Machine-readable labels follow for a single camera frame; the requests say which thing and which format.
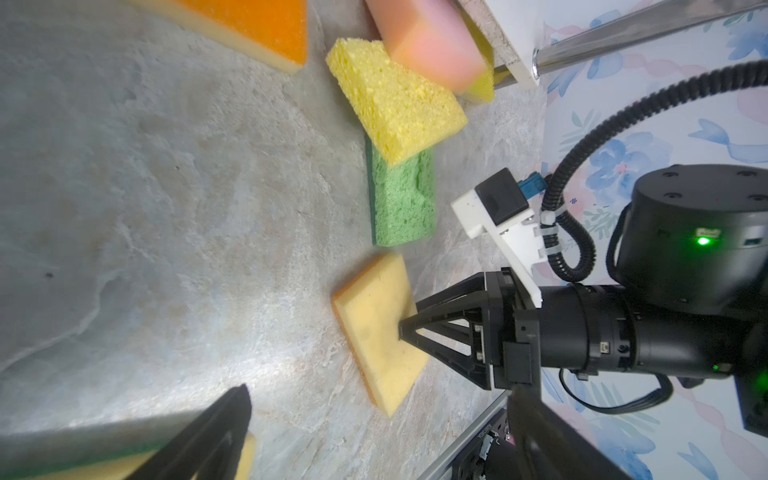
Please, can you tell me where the orange sponge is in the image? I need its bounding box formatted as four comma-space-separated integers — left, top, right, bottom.
133, 0, 309, 74

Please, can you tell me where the white two-tier metal shelf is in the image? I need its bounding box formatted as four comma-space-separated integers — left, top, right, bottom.
454, 0, 767, 89

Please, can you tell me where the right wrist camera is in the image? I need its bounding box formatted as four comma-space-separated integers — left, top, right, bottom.
451, 168, 546, 308

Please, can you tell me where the pink sponge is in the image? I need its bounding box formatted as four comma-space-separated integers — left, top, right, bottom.
365, 0, 487, 94

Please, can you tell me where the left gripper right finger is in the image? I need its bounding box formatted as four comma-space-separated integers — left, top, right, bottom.
507, 386, 629, 480

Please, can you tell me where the light yellow cellulose sponge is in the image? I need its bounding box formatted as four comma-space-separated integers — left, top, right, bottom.
326, 38, 468, 167

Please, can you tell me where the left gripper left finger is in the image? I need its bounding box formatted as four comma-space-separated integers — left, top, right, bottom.
129, 384, 252, 479

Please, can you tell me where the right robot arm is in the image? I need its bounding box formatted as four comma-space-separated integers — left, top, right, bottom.
399, 164, 767, 435

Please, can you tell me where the aluminium front rail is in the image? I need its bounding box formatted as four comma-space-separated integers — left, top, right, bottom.
417, 391, 510, 480

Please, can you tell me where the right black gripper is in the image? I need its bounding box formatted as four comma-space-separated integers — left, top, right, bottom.
398, 269, 636, 390

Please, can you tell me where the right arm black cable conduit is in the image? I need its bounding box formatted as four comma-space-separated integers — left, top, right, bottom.
538, 58, 768, 284

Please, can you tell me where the green sponge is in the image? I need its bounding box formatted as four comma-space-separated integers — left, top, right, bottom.
365, 138, 437, 247

